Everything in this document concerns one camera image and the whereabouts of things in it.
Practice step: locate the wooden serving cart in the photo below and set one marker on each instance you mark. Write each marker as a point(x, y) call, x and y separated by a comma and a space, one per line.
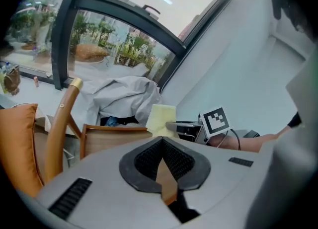
point(59, 128)

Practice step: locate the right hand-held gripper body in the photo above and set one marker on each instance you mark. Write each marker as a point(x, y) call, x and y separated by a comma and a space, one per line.
point(215, 122)

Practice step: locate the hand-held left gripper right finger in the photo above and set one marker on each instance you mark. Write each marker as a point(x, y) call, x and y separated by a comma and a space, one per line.
point(223, 185)

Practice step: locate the yellow cloth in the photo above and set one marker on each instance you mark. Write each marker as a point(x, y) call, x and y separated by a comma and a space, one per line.
point(161, 118)

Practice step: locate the brown bag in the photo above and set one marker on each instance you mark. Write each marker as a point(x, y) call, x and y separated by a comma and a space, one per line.
point(12, 81)

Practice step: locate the clear plastic bottle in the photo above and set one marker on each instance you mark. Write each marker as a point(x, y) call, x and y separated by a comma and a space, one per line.
point(7, 67)

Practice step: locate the person's right forearm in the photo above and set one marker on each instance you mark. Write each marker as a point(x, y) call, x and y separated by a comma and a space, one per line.
point(248, 143)

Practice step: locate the yellow-green bag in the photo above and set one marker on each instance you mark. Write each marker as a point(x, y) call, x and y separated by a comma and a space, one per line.
point(2, 84)

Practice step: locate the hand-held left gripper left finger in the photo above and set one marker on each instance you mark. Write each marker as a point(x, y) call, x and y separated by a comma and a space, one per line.
point(106, 193)

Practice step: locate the small pink bottle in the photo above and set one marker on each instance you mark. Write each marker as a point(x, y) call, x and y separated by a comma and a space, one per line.
point(36, 81)

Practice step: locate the black window frame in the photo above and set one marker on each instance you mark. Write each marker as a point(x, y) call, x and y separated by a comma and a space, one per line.
point(59, 49)

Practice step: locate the large orange cushion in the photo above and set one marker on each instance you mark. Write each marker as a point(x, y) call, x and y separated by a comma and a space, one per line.
point(17, 148)

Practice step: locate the blue fabric bundle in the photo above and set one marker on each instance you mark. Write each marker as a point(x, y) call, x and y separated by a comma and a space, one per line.
point(111, 121)

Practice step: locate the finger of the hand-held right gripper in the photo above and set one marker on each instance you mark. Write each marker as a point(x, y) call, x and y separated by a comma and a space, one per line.
point(183, 124)

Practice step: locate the grey fabric sheet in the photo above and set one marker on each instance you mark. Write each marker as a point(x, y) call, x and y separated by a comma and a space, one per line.
point(124, 96)

